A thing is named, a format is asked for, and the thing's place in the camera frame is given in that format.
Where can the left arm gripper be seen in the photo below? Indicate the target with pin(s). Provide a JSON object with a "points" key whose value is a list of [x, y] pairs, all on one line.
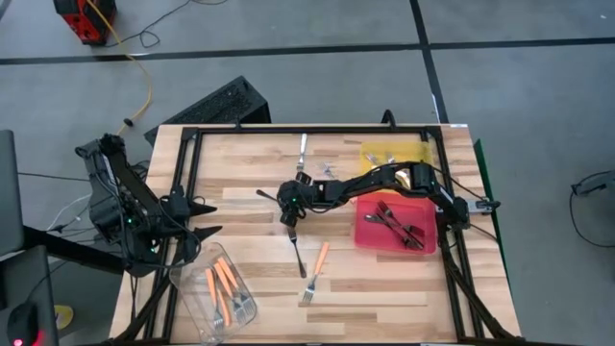
{"points": [[182, 216]]}

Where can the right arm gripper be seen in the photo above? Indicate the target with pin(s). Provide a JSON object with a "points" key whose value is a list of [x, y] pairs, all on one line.
{"points": [[300, 197]]}

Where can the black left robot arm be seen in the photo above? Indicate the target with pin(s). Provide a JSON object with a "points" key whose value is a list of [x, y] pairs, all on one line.
{"points": [[110, 182]]}

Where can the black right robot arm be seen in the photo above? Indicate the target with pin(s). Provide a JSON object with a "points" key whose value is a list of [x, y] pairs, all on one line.
{"points": [[384, 175]]}

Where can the clear plastic bin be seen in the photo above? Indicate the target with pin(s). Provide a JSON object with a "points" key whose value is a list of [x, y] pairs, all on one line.
{"points": [[192, 298]]}

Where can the red translucent plastic bin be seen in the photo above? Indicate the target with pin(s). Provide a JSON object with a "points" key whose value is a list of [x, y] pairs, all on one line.
{"points": [[370, 240]]}

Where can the yellow translucent plastic bin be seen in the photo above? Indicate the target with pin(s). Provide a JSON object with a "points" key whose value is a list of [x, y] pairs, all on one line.
{"points": [[413, 150]]}

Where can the black floor beam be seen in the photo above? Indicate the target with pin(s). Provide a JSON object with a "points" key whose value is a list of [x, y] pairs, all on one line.
{"points": [[57, 242]]}

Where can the yellow round sticker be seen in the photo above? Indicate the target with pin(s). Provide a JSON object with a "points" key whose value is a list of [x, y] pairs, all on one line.
{"points": [[66, 317]]}

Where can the dark grey desk pad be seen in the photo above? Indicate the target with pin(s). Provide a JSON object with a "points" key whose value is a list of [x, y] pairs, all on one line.
{"points": [[29, 279]]}

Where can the grey flat panel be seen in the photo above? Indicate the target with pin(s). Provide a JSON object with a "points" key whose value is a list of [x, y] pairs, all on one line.
{"points": [[9, 192]]}

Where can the black computer mouse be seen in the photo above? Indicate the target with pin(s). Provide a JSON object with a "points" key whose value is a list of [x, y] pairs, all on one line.
{"points": [[21, 319]]}

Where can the red and black equipment case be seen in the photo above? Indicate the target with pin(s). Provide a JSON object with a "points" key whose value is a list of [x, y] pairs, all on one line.
{"points": [[72, 19]]}

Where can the grey floor device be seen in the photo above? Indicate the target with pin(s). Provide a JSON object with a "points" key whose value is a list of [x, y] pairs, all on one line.
{"points": [[596, 185]]}

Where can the black aluminium table frame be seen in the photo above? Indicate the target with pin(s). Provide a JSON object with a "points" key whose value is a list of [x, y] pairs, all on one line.
{"points": [[269, 130]]}

